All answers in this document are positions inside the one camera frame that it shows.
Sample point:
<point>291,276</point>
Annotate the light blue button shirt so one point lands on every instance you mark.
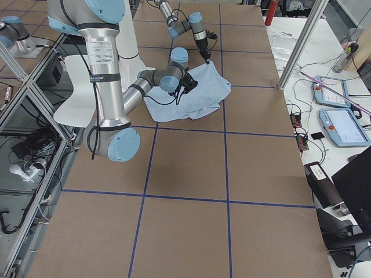
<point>211,89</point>

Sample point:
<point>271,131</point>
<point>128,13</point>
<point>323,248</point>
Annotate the near teach pendant tablet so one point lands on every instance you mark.
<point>343,127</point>

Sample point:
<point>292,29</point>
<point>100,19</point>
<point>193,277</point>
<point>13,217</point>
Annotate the black monitor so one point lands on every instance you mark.
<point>353,185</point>

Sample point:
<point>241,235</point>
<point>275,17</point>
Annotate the red bottle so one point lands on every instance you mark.
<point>271,12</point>

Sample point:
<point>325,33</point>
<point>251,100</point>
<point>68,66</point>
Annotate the aluminium frame post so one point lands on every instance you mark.
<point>310,24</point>

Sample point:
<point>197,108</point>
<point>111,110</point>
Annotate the aluminium table frame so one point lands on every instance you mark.
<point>30,134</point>

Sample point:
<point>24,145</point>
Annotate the orange circuit board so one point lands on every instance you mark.
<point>300,133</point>

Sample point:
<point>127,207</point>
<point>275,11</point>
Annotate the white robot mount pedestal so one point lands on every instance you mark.
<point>130,63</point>

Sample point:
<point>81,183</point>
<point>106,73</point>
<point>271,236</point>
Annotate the crumpled clear plastic bag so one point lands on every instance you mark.
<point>282,45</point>

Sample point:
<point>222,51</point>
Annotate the wooden board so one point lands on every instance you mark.
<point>359,12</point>

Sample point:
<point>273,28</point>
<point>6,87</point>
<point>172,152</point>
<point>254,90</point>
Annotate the white power strip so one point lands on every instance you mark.
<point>28,174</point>

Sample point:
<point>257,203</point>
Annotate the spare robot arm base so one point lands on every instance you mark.
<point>18,41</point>

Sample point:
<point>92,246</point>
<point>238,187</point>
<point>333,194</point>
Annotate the small black card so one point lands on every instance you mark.
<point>317,136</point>

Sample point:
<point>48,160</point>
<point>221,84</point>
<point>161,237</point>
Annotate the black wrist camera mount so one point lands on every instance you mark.
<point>188,83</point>
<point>211,35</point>

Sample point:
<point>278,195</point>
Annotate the purple rod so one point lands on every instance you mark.
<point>336,93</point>

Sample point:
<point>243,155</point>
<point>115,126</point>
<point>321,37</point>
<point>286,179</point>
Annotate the clear drink bottle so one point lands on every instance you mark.
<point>342,61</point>

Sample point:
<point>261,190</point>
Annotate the person hand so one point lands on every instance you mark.
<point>350,47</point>

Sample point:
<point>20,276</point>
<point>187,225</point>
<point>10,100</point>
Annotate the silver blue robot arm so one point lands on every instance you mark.
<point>110,135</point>
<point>193,22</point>

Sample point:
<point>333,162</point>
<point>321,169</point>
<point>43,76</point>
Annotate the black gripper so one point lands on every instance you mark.
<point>189,83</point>
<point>202,44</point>

